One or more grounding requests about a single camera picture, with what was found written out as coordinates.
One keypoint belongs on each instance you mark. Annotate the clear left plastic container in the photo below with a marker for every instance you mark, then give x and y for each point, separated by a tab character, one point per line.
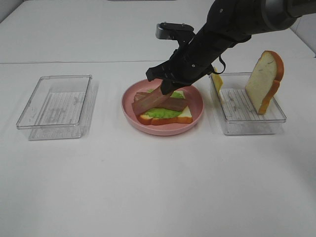
60	107

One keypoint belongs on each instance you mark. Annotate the pink plate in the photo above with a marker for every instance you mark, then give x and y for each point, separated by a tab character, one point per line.
195	103

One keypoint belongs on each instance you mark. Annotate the bread slice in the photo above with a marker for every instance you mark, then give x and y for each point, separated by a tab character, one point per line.
265	80
185	117

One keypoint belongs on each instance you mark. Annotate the clear plastic container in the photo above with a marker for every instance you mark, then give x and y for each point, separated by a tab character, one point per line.
60	107
236	114

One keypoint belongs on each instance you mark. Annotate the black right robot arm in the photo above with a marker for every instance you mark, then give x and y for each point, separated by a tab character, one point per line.
229	22

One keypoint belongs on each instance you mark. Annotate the clear right plastic container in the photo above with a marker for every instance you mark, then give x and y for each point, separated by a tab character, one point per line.
236	114

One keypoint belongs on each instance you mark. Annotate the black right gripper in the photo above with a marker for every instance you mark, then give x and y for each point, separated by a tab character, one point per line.
191	61

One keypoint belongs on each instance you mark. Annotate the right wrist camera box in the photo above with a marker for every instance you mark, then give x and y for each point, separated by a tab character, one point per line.
172	31

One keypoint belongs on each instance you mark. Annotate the green lettuce leaf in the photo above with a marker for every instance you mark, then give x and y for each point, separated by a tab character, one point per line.
163	113

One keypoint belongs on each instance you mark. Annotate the upright bread slice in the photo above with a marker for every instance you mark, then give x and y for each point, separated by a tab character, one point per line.
265	80

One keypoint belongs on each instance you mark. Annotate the yellow cheese slice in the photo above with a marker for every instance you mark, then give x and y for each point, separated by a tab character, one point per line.
218	82

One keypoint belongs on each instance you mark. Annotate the bacon strip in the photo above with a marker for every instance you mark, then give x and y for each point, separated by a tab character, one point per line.
175	102
151	100

